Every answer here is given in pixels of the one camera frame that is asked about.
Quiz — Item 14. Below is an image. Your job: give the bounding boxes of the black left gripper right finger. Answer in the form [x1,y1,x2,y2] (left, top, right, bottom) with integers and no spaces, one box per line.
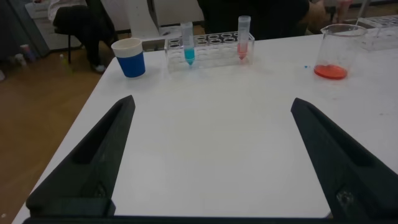
[290,97,398,220]

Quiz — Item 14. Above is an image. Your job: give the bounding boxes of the tall grey cabinet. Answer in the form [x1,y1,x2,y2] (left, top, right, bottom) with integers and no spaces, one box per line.
[0,0,50,60]

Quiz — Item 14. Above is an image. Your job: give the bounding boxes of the blue white paper cup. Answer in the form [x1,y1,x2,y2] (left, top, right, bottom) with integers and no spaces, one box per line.
[111,37,146,78]

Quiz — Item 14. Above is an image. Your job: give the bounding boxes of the pink cup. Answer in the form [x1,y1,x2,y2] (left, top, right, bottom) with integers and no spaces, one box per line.
[19,44,35,62]

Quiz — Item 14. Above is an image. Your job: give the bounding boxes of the clear glass beaker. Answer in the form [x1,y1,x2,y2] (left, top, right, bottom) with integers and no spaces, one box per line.
[313,23,369,81]

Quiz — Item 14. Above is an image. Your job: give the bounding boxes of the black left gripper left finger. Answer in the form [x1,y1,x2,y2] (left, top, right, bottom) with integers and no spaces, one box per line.
[25,95,136,218]

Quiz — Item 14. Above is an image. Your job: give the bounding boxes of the clear plastic tube rack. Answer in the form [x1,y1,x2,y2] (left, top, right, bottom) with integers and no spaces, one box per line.
[356,14,398,52]
[164,30,256,73]

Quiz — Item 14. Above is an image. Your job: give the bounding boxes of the person in white t-shirt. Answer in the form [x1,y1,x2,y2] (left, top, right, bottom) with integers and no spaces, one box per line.
[48,0,116,74]

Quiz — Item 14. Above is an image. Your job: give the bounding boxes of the pink pigment test tube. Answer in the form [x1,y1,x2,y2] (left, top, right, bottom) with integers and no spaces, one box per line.
[237,15,252,61]

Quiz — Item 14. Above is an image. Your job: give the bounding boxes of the green bottle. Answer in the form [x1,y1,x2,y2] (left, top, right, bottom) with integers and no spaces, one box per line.
[58,53,74,74]

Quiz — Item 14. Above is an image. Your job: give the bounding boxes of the blue pigment test tube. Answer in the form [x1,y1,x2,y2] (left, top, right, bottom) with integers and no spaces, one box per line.
[180,21,196,67]

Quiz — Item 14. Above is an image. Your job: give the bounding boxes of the small white cup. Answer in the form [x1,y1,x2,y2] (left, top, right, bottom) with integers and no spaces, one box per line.
[14,53,27,68]

